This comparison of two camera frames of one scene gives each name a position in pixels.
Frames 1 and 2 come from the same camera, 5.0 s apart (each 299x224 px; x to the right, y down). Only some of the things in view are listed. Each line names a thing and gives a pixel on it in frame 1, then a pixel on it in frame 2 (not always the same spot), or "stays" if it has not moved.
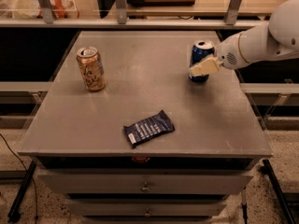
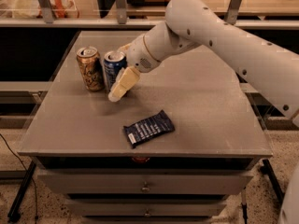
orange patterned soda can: [92, 68] stays
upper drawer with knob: [145, 182] stays
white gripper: [228, 54] to [138, 55]
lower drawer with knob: [149, 207] stays
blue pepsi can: [200, 50] to [113, 63]
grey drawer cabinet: [127, 137] stays
